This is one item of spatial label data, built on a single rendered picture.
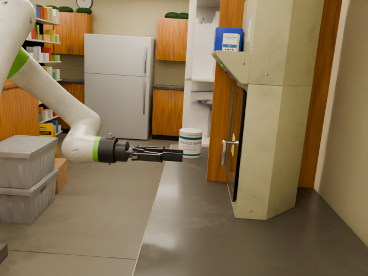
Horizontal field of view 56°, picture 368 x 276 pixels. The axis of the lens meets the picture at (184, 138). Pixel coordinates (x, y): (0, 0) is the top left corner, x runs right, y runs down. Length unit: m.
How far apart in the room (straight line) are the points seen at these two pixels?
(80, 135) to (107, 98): 5.00
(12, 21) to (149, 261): 0.75
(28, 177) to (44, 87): 1.94
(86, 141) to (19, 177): 1.99
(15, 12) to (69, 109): 0.38
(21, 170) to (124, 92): 3.36
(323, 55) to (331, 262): 0.85
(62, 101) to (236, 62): 0.62
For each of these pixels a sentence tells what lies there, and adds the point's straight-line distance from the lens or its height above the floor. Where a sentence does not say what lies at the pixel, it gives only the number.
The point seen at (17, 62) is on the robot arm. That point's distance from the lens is 1.26.
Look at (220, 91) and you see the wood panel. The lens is 1.51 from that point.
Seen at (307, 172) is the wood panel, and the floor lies 1.01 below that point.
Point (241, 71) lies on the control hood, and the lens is 1.14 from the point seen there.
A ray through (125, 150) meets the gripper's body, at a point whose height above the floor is 1.16.
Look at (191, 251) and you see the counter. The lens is 1.04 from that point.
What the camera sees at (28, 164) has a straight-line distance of 3.11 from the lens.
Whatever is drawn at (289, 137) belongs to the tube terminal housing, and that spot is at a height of 1.23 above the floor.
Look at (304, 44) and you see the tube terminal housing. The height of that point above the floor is 1.55.
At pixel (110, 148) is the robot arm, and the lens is 1.22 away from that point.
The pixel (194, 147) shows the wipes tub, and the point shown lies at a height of 1.01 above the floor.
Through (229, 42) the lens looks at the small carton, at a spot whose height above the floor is 1.54.
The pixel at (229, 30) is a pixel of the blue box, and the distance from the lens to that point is 1.35.
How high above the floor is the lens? 1.48
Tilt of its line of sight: 13 degrees down
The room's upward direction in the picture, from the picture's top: 4 degrees clockwise
